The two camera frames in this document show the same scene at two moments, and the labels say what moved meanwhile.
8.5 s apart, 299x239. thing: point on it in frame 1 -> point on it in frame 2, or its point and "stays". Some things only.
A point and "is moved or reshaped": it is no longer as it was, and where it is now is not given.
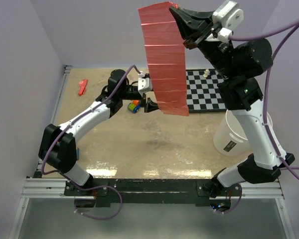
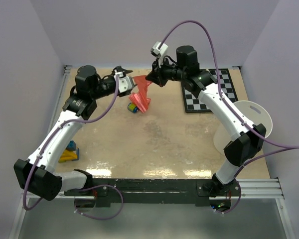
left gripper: (150, 105) -> (119, 68)
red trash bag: (165, 43) is moved or reshaped
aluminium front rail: (54, 188) stays
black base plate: (175, 191) stays
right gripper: (191, 23) -> (158, 69)
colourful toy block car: (134, 106) stays
